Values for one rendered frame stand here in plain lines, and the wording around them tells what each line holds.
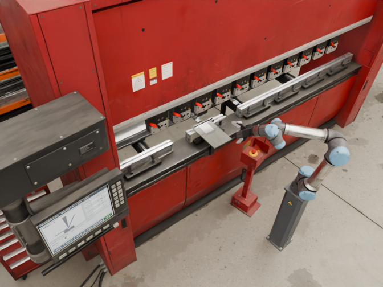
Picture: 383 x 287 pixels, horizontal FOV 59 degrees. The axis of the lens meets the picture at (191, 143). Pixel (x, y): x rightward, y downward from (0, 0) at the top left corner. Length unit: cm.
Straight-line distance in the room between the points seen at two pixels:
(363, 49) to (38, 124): 352
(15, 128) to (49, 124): 13
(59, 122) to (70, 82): 27
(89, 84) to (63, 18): 34
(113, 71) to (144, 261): 181
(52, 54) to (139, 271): 212
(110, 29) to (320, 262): 262
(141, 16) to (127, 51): 21
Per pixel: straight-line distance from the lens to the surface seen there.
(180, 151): 277
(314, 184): 249
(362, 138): 471
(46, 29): 154
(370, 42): 420
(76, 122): 146
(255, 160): 291
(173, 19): 210
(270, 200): 366
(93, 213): 178
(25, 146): 142
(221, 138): 272
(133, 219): 288
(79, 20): 158
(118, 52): 198
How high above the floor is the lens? 288
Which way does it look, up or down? 45 degrees down
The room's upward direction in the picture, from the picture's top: 2 degrees clockwise
